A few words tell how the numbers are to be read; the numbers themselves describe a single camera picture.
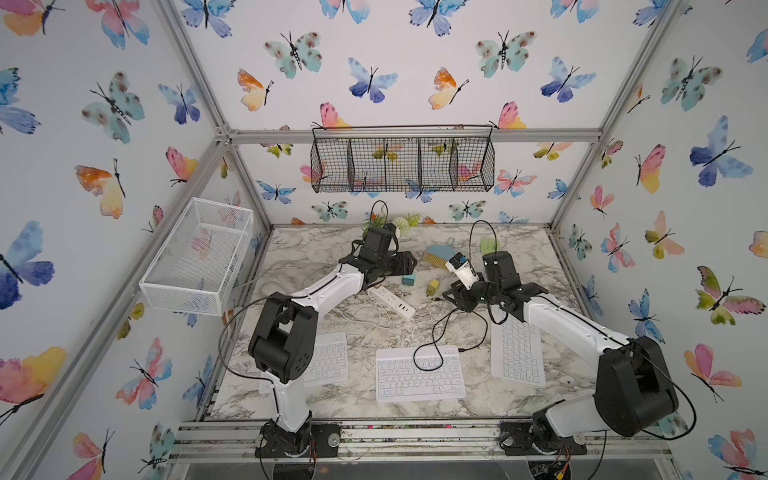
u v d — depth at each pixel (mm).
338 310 967
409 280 1038
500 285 670
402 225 991
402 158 984
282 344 485
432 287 987
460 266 752
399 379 831
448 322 934
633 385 422
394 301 966
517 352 882
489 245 1145
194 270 858
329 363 864
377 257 712
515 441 736
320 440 727
